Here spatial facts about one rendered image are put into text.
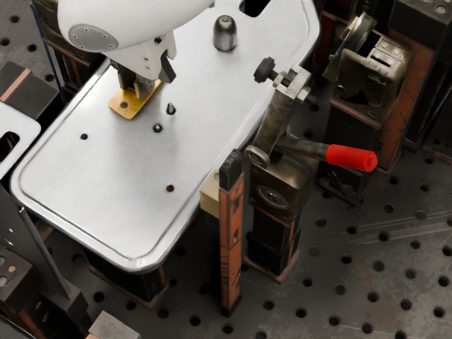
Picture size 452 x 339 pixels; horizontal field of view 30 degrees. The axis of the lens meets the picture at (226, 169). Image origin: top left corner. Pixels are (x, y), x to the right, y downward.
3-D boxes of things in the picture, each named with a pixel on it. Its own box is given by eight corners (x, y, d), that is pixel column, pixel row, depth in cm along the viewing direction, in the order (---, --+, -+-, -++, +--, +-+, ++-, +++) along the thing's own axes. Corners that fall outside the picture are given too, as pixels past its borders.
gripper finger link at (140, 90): (167, 62, 100) (171, 91, 106) (145, 50, 101) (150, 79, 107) (152, 81, 99) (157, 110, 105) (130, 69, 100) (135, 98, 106)
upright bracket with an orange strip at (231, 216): (232, 298, 127) (233, 146, 82) (239, 303, 127) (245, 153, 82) (221, 314, 126) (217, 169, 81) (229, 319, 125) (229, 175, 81)
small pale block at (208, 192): (218, 271, 129) (214, 166, 96) (237, 282, 128) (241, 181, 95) (205, 289, 127) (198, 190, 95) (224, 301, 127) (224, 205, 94)
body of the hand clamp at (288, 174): (262, 231, 131) (273, 123, 100) (300, 254, 130) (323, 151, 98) (242, 262, 129) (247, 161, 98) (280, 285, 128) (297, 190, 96)
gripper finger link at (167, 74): (189, 74, 97) (165, 79, 101) (143, 25, 94) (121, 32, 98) (183, 81, 96) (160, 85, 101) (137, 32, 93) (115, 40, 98)
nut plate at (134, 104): (144, 58, 109) (144, 53, 108) (169, 72, 108) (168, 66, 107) (106, 105, 106) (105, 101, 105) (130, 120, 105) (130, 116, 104)
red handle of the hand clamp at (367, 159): (268, 120, 98) (380, 140, 87) (276, 132, 100) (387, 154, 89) (248, 147, 97) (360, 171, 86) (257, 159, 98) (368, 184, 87)
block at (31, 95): (50, 143, 138) (11, 46, 113) (105, 176, 136) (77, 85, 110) (14, 187, 135) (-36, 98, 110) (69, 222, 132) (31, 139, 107)
